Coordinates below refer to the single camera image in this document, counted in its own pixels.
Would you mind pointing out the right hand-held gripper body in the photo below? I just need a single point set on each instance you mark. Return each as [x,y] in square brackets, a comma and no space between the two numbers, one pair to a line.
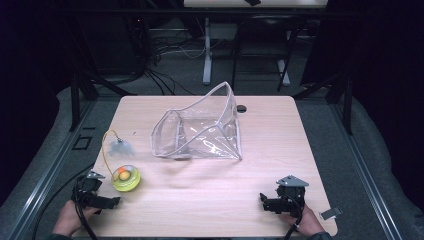
[293,196]

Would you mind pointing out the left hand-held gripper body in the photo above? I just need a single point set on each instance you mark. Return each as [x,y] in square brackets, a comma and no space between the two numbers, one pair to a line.
[87,191]

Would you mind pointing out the person's right hand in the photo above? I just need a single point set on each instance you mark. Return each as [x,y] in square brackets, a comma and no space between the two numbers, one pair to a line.
[308,221]

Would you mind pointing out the person's left hand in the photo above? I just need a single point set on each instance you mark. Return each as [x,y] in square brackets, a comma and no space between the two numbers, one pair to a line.
[68,220]

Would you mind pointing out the yellow-green feather cat toy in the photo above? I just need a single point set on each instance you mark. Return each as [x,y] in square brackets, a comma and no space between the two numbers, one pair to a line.
[126,180]

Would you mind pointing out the clear plastic zip bag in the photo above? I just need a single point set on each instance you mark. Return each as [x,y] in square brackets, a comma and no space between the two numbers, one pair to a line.
[200,130]

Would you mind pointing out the white background desk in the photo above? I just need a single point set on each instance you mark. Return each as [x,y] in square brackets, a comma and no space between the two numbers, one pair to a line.
[207,50]

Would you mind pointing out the black chair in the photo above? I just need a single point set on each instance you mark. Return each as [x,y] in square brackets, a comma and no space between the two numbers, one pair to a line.
[263,36]

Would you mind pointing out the dark object on desk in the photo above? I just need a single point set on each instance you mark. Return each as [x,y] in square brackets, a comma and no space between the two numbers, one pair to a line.
[252,2]

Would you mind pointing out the black metal frame stand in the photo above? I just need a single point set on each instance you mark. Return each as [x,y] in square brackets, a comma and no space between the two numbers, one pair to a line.
[336,90]
[78,90]

